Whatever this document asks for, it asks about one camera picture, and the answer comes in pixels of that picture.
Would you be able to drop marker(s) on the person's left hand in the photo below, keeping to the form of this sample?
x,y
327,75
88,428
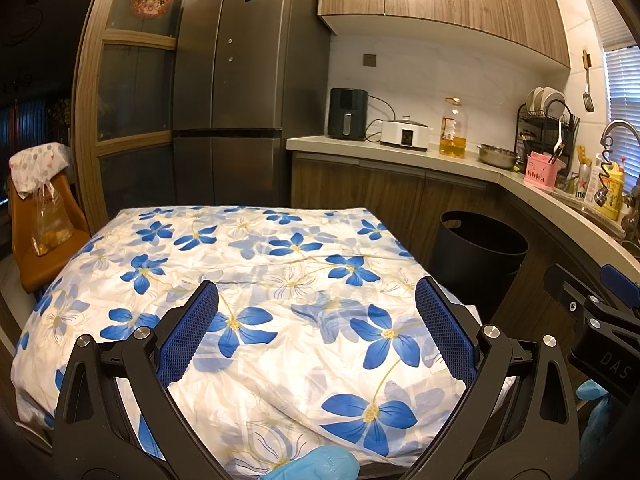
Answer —
x,y
320,465

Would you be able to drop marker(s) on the beige kitchen countertop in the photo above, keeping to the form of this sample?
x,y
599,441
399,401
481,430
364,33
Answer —
x,y
380,152

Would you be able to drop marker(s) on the hanging metal spatula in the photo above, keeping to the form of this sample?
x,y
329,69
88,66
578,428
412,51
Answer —
x,y
588,102

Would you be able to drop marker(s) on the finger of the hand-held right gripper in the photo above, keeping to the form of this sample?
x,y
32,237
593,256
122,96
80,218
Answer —
x,y
562,282
622,285

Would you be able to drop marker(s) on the clear plastic bag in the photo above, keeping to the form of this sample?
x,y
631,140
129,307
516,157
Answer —
x,y
50,225

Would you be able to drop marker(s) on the beer can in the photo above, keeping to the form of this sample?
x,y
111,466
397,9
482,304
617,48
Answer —
x,y
582,182

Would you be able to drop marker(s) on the black dish rack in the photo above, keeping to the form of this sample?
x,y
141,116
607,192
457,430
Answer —
x,y
525,130

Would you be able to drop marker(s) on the person's right hand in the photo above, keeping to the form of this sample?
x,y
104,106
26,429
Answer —
x,y
600,410

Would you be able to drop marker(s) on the orange chair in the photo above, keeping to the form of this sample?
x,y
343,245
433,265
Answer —
x,y
22,260

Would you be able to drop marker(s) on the dark wall socket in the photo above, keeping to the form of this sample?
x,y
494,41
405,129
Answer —
x,y
369,60

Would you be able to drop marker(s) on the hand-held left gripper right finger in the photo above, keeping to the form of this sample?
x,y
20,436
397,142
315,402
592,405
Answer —
x,y
445,332

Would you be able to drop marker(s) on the pink utensil holder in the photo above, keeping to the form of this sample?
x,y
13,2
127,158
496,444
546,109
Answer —
x,y
542,172

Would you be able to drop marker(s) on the blue floral tablecloth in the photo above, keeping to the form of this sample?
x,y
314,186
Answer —
x,y
280,280

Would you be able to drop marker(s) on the white soap bottle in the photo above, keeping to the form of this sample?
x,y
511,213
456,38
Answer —
x,y
597,175

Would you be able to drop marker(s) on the dotted white cloth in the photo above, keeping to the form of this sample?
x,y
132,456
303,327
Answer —
x,y
37,165

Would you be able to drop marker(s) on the black round bin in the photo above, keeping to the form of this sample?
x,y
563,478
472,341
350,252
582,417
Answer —
x,y
470,270

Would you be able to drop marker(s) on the wooden base cabinet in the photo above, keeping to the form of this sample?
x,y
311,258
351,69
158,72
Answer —
x,y
360,185

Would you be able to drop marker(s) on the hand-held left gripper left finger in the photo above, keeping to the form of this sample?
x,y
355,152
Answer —
x,y
187,335

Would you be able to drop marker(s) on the cooking oil bottle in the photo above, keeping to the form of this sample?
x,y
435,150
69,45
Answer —
x,y
452,145

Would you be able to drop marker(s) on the white electric cooker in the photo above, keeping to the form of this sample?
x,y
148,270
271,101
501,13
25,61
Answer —
x,y
405,135

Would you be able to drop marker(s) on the dark grey refrigerator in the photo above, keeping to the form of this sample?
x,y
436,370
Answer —
x,y
240,85

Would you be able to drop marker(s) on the black air fryer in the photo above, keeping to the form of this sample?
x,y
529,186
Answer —
x,y
347,112

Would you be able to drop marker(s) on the white window blind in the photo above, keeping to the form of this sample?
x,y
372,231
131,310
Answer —
x,y
622,90

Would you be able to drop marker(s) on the white ladle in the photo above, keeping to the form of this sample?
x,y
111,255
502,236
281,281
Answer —
x,y
559,135

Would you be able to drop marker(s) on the yellow plastic utensil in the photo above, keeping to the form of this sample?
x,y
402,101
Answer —
x,y
583,155

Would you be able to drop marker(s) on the yellow detergent bottle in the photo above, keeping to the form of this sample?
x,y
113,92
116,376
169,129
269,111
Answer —
x,y
615,195

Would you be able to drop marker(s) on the steel sink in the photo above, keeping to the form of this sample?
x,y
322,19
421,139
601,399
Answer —
x,y
600,215

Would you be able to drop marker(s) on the steel bowl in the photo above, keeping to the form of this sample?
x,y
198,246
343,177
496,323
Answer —
x,y
497,156

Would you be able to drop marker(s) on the white plate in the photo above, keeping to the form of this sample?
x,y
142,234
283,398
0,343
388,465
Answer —
x,y
554,97
536,100

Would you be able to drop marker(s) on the wooden glass-panel door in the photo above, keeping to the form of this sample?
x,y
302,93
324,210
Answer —
x,y
87,110

